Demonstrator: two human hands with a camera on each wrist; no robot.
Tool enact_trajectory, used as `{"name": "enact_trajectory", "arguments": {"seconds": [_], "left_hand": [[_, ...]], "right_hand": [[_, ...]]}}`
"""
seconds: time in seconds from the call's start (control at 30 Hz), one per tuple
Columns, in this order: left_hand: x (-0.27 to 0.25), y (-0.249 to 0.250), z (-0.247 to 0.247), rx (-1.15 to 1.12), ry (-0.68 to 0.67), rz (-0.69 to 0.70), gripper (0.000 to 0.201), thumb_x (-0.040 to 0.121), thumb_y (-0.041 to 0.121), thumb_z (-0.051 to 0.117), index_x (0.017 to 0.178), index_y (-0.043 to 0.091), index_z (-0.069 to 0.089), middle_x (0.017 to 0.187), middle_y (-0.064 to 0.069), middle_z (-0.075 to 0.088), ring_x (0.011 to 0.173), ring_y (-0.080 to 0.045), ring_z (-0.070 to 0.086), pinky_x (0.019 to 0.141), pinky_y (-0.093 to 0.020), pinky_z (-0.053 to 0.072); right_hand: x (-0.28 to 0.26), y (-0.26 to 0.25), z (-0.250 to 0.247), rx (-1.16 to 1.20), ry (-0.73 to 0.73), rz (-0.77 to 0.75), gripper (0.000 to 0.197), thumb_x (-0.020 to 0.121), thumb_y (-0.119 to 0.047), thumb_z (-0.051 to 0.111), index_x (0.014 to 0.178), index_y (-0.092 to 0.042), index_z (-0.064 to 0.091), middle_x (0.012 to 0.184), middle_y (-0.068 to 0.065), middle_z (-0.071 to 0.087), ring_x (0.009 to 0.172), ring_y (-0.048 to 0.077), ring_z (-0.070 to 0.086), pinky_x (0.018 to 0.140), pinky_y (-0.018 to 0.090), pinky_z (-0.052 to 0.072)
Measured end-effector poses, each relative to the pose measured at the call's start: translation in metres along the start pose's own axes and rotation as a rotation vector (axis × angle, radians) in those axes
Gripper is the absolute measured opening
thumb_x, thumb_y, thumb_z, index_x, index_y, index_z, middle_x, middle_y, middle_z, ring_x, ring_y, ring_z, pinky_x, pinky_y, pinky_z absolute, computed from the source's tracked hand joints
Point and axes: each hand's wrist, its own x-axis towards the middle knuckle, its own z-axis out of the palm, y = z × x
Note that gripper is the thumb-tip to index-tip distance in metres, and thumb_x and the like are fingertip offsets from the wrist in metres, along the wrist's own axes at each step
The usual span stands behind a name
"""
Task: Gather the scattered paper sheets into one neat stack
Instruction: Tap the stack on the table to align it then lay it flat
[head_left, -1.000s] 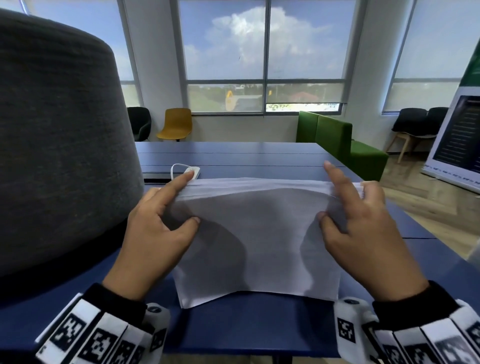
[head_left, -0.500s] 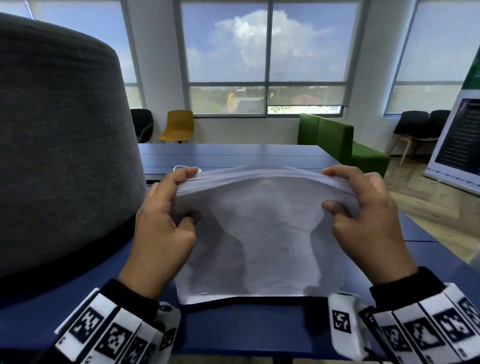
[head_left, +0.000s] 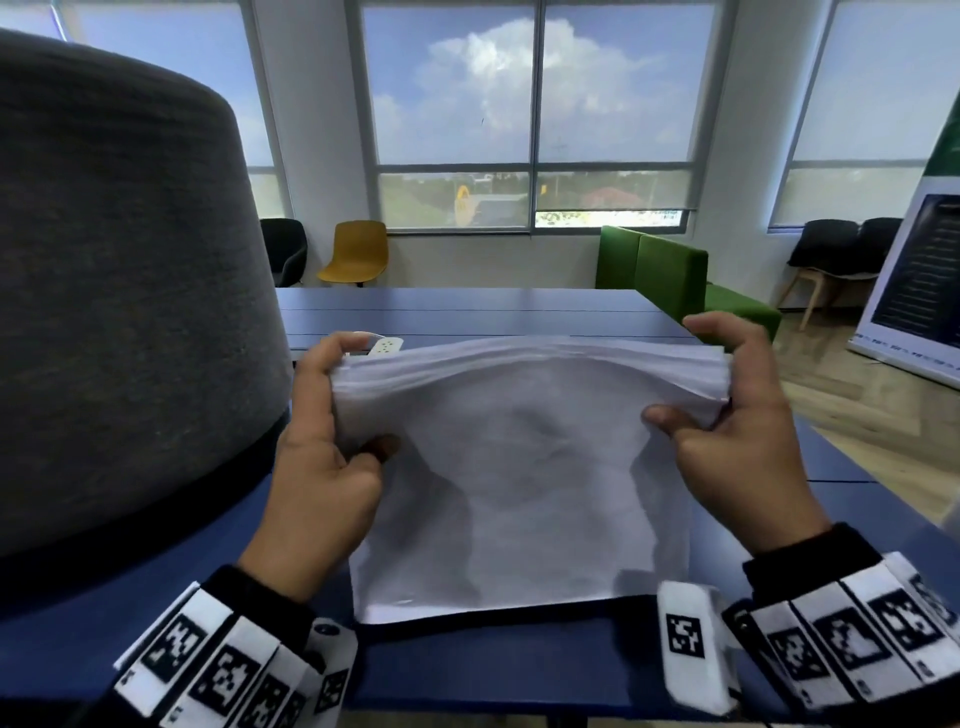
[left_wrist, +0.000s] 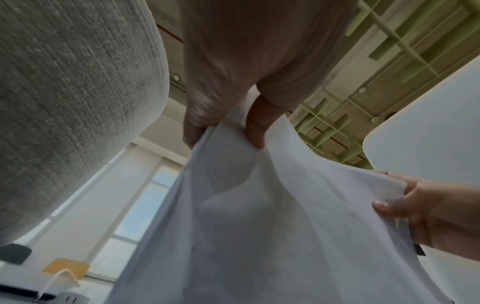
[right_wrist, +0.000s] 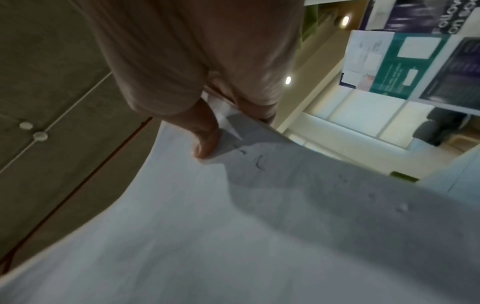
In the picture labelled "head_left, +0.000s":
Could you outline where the person's right hand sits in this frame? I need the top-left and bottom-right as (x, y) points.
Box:
(642, 311), (834, 558)

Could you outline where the person's left hand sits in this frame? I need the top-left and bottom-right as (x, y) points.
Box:
(236, 331), (403, 605)

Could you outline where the aligned white paper stack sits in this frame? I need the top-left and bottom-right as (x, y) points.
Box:
(329, 335), (734, 626)

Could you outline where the green sofa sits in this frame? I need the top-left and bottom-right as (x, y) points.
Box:
(595, 224), (783, 350)

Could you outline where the right wristband with marker tiles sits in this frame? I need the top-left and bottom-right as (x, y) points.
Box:
(723, 522), (960, 714)

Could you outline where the black chair with wooden legs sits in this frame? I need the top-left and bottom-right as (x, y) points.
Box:
(776, 218), (864, 331)
(856, 217), (905, 275)

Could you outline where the white banner stand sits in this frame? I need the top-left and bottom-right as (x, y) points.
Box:
(847, 86), (960, 391)

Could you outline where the yellow chair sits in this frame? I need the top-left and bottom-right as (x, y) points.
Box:
(317, 219), (390, 289)

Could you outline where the dark green chair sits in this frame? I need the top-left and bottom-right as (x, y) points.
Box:
(259, 217), (309, 289)

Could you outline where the grey felt pillar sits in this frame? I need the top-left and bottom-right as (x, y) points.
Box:
(0, 28), (295, 594)

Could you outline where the window with white blind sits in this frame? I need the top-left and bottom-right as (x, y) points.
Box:
(768, 0), (960, 232)

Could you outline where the large framed window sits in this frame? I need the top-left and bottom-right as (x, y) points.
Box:
(344, 0), (740, 235)

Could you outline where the narrow window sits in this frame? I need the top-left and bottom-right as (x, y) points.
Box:
(0, 0), (294, 221)

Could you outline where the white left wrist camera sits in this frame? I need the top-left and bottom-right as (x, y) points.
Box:
(303, 618), (360, 728)

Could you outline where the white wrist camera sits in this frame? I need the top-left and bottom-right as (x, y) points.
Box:
(657, 581), (740, 718)
(303, 618), (360, 728)

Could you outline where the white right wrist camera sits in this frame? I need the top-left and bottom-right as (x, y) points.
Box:
(657, 581), (740, 718)

